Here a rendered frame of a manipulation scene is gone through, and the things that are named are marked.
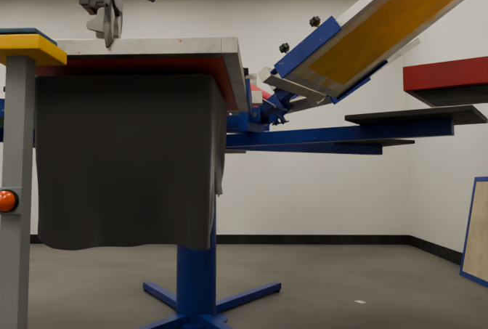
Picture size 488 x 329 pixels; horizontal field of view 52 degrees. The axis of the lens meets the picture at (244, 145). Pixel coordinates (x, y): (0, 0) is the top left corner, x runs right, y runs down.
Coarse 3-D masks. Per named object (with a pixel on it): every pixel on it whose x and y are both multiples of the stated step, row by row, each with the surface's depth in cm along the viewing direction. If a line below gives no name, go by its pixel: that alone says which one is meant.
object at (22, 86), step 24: (0, 48) 90; (24, 48) 90; (48, 48) 94; (24, 72) 94; (24, 96) 94; (24, 120) 94; (24, 144) 93; (24, 168) 93; (24, 192) 93; (24, 216) 93; (0, 240) 92; (24, 240) 93; (0, 264) 92; (24, 264) 93; (0, 288) 91; (24, 288) 93; (0, 312) 91; (24, 312) 93
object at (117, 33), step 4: (116, 16) 119; (116, 20) 118; (120, 20) 119; (116, 24) 118; (120, 24) 119; (116, 28) 118; (120, 28) 119; (96, 32) 119; (116, 32) 118; (120, 32) 119; (96, 36) 119; (100, 36) 119; (104, 36) 119; (116, 36) 118; (120, 36) 119
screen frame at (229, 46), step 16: (64, 48) 114; (80, 48) 114; (96, 48) 114; (112, 48) 114; (128, 48) 114; (144, 48) 113; (160, 48) 113; (176, 48) 113; (192, 48) 113; (208, 48) 113; (224, 48) 113; (224, 64) 122; (240, 64) 126; (240, 80) 139; (240, 96) 161
